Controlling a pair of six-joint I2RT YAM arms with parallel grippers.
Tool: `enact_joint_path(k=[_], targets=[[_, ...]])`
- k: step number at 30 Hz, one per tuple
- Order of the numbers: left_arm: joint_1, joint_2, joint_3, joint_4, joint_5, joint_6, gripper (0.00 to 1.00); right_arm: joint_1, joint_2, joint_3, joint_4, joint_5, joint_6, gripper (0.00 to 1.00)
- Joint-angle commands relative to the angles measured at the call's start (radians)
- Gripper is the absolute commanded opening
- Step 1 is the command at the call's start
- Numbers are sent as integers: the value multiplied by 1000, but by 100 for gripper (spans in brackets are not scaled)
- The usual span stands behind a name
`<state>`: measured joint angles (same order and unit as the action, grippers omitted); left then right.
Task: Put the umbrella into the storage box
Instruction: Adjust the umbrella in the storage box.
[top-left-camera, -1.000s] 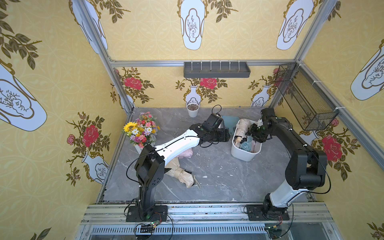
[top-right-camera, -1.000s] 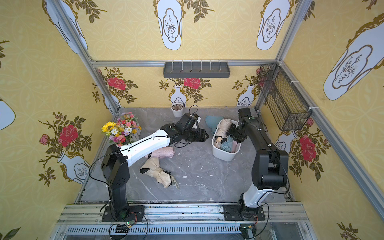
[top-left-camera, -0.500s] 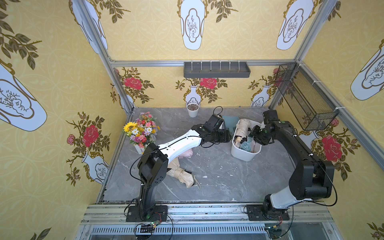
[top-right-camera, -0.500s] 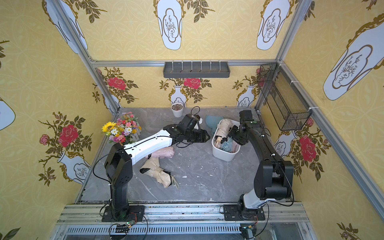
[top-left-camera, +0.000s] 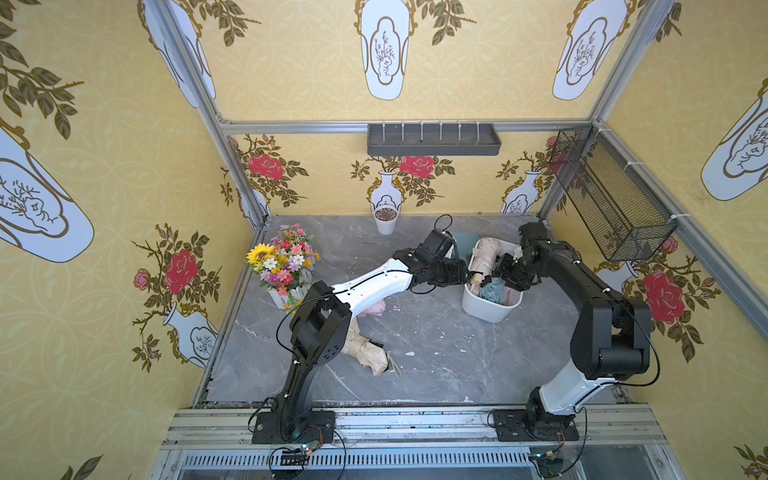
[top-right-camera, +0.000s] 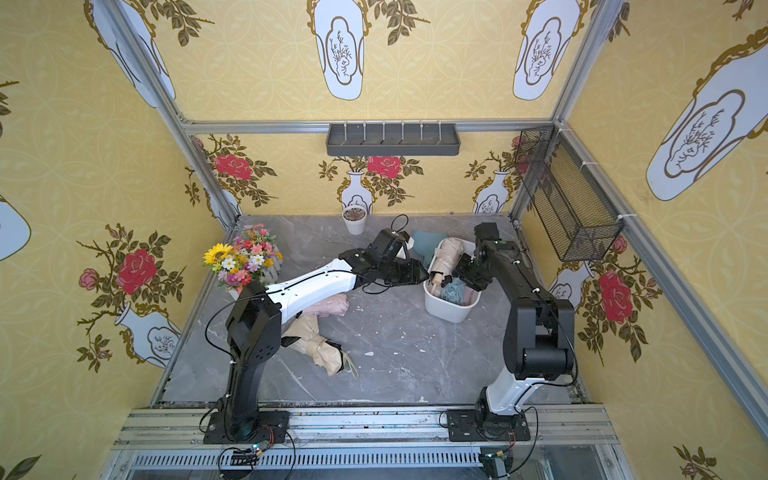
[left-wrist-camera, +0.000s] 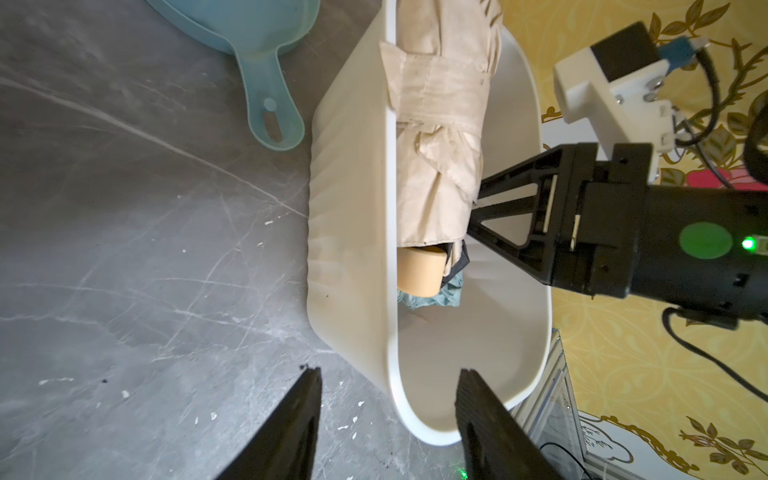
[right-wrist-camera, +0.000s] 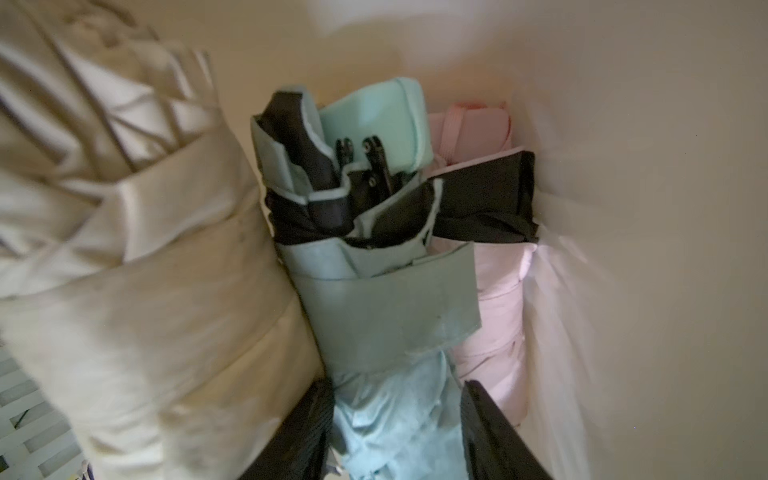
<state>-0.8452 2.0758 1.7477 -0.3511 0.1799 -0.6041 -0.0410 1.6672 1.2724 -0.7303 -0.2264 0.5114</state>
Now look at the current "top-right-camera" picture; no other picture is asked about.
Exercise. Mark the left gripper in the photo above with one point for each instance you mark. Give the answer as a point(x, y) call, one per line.
point(411, 270)

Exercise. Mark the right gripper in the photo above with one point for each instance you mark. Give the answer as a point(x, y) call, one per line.
point(465, 272)

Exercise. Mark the beige umbrella with wooden handle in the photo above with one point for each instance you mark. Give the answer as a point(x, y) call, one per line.
point(444, 262)

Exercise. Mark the white plastic storage box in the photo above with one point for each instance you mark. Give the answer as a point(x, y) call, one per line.
point(445, 310)

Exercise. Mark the pink umbrella sideways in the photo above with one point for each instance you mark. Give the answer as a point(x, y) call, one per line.
point(336, 305)

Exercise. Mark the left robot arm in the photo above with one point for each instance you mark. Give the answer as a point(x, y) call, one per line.
point(256, 322)

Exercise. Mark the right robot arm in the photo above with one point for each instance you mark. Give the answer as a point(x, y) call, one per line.
point(538, 342)

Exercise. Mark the teal plastic dustpan scoop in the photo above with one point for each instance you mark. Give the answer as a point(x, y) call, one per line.
point(425, 245)

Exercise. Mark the small white plant pot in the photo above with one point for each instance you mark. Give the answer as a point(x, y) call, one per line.
point(354, 217)

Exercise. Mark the colourful flower bouquet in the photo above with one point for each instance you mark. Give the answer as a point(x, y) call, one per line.
point(253, 257)

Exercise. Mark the black wire mesh basket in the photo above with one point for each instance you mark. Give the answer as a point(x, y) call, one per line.
point(579, 219)

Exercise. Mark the grey wall shelf tray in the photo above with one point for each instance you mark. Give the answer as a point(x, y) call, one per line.
point(393, 138)

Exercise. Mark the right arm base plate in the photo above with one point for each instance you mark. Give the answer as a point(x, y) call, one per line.
point(466, 425)

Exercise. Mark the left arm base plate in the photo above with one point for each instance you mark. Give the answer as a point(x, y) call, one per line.
point(269, 426)

